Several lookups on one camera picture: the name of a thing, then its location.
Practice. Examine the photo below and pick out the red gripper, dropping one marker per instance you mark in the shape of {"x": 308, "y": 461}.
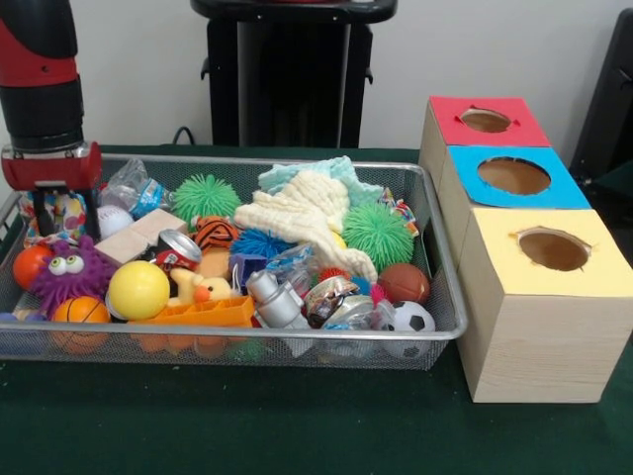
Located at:
{"x": 49, "y": 168}

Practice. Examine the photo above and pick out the colourful knotted rag toy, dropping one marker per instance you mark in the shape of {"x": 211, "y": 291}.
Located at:
{"x": 66, "y": 215}

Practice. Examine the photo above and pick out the silver mesh bin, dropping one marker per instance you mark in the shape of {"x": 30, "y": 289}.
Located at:
{"x": 247, "y": 341}

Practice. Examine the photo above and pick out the wooden box with three holes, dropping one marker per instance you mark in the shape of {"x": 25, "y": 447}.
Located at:
{"x": 534, "y": 346}

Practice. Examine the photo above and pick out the red orange ball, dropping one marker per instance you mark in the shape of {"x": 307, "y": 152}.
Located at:
{"x": 29, "y": 264}

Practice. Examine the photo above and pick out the purple furry monster toy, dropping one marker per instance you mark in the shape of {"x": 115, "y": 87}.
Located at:
{"x": 71, "y": 277}

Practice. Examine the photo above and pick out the orange toy basketball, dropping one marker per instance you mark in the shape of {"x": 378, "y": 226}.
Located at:
{"x": 81, "y": 312}

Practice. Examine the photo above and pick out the yellow smooth ball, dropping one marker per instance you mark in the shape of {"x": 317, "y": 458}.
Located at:
{"x": 139, "y": 289}

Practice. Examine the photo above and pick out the green spiky rubber ball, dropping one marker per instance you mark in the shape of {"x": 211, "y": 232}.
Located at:
{"x": 378, "y": 235}
{"x": 207, "y": 194}

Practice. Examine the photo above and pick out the cream knitted cloth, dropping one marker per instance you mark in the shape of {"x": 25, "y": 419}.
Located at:
{"x": 306, "y": 222}

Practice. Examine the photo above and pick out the light blue cloth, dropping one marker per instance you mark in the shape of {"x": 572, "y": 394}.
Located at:
{"x": 336, "y": 168}

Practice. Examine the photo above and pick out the dark green table cloth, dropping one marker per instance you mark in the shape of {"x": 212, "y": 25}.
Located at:
{"x": 247, "y": 425}

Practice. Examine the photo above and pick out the brown toy football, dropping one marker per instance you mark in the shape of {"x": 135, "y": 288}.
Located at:
{"x": 404, "y": 282}

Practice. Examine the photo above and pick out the black and white soccer ball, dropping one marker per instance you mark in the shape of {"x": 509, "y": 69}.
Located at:
{"x": 410, "y": 319}

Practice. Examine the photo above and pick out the black upright panel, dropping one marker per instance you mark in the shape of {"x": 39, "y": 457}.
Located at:
{"x": 608, "y": 99}

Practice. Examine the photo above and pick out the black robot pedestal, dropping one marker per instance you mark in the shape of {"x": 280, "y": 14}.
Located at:
{"x": 292, "y": 74}

